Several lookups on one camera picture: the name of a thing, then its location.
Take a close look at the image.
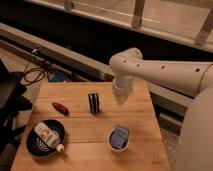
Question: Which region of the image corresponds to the blue cloth in cup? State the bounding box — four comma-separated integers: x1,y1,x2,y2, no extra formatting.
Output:
110,125,129,150

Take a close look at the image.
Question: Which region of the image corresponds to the blue object on floor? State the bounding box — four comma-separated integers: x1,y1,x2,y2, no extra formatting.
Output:
50,73,66,82

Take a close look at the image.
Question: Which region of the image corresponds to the black cable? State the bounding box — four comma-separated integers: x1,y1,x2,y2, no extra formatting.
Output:
20,49,54,87

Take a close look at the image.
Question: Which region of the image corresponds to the dark red chili pepper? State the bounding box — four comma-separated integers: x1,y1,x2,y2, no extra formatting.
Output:
52,102,69,116

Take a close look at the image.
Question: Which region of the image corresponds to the black chair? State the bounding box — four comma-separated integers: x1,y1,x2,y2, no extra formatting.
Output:
0,59,32,154

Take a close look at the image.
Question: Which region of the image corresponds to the white plastic bottle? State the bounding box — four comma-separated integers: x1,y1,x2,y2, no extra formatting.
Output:
34,122,64,152

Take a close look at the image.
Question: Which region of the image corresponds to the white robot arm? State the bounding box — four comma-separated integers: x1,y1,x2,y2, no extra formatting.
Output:
109,48,213,171

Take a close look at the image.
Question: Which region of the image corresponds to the white tapered end effector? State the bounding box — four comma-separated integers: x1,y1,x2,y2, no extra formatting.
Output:
112,83,133,105

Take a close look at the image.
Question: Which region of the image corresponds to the white cup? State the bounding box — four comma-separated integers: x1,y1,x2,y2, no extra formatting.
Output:
107,130,129,153

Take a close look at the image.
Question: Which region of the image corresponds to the black round bowl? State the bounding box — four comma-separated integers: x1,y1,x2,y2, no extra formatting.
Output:
26,119,65,158

